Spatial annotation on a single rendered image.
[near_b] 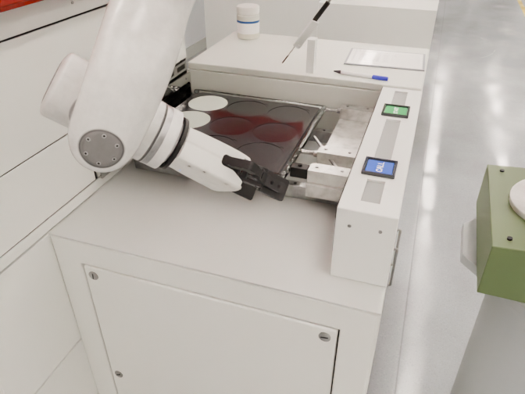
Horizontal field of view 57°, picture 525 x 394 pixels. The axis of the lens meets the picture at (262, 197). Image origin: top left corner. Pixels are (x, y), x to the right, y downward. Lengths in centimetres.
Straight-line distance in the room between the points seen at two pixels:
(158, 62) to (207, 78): 85
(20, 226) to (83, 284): 19
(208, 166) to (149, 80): 16
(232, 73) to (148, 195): 46
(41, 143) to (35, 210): 12
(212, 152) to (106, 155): 15
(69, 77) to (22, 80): 31
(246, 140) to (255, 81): 28
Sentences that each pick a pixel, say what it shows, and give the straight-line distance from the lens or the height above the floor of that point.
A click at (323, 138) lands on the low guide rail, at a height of 83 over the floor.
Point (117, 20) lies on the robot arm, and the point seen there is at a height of 126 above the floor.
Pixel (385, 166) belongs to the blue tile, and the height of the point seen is 96.
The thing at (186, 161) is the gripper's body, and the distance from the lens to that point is 62.
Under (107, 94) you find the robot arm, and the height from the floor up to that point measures 120.
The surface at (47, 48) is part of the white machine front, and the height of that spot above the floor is 114.
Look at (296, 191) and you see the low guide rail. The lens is 101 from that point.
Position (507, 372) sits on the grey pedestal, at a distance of 110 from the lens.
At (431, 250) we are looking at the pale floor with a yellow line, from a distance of 229.
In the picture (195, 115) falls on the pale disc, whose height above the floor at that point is 90.
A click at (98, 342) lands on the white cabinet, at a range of 117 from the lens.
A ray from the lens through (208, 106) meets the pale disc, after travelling 125.
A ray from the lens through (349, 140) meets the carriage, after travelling 113.
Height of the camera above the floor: 138
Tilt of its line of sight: 33 degrees down
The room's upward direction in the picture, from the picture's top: straight up
